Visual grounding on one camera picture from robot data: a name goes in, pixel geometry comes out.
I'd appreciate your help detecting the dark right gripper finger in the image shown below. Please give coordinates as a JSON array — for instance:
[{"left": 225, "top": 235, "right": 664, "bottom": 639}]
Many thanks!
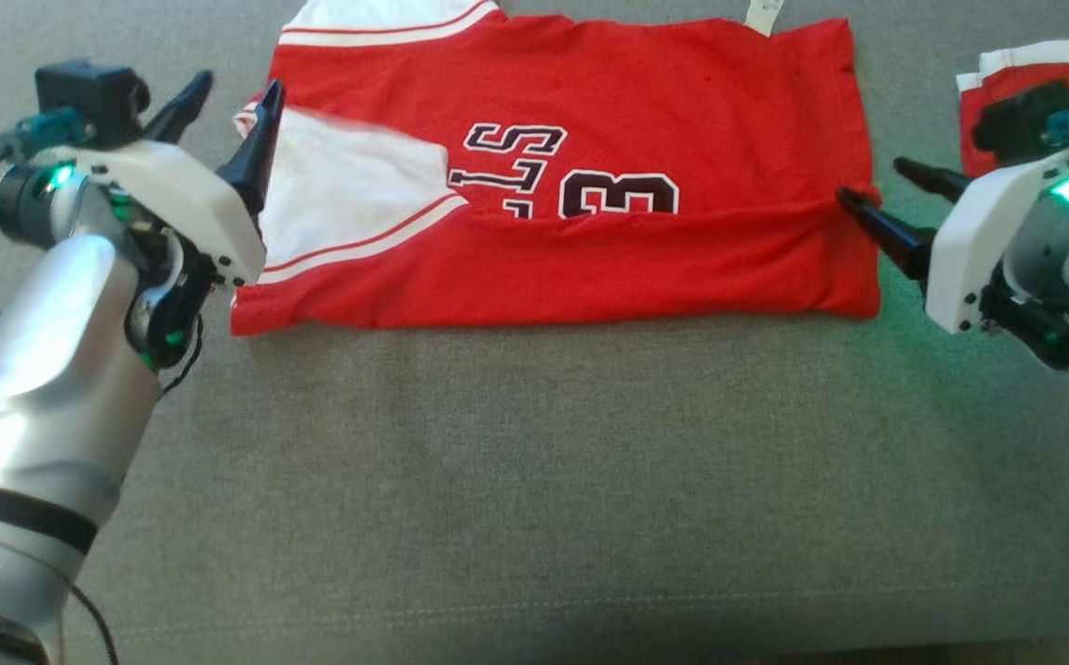
[
  {"left": 836, "top": 187, "right": 937, "bottom": 281},
  {"left": 894, "top": 157, "right": 971, "bottom": 202}
]

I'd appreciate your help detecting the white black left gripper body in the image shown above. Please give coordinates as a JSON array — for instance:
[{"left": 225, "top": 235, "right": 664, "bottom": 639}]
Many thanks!
[{"left": 30, "top": 139, "right": 267, "bottom": 287}]

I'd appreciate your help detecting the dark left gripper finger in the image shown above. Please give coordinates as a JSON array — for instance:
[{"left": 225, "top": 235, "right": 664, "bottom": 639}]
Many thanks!
[
  {"left": 141, "top": 70, "right": 214, "bottom": 144},
  {"left": 216, "top": 79, "right": 285, "bottom": 215}
]

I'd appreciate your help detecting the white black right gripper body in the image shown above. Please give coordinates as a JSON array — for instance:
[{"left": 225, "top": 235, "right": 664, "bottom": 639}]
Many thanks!
[{"left": 924, "top": 143, "right": 1069, "bottom": 335}]

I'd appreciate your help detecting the red jersey with black lettering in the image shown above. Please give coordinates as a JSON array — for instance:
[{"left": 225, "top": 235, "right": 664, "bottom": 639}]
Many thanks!
[{"left": 229, "top": 0, "right": 883, "bottom": 336}]

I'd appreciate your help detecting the grey sofa seat cushion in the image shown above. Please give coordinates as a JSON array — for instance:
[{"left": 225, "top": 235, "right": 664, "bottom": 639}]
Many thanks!
[{"left": 0, "top": 0, "right": 1069, "bottom": 665}]

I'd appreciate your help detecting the black left cable teal plug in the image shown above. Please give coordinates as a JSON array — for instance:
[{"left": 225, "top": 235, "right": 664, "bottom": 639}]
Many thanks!
[{"left": 0, "top": 106, "right": 96, "bottom": 252}]

